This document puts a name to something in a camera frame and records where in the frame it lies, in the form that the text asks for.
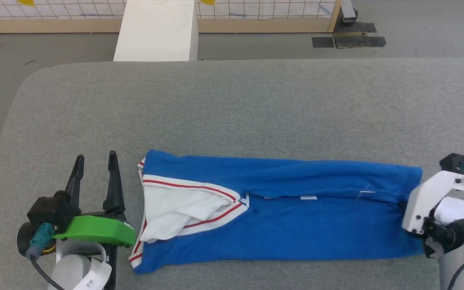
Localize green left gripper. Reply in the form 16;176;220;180
17;151;136;259

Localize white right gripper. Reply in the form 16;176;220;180
402;170;464;235

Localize blue white red-striped garment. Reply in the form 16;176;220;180
128;149;425;275

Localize white rectangular box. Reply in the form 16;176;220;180
113;0;199;62

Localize large black floor mat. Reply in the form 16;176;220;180
334;35;387;49

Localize black floor mat under foot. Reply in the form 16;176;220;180
333;22;377;34

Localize grey metal screen foot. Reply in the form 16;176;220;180
340;0;358;23

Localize lemon print grid cloth screen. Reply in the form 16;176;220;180
0;0;336;20

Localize left black cable teal plug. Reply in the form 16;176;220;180
25;224;66;290

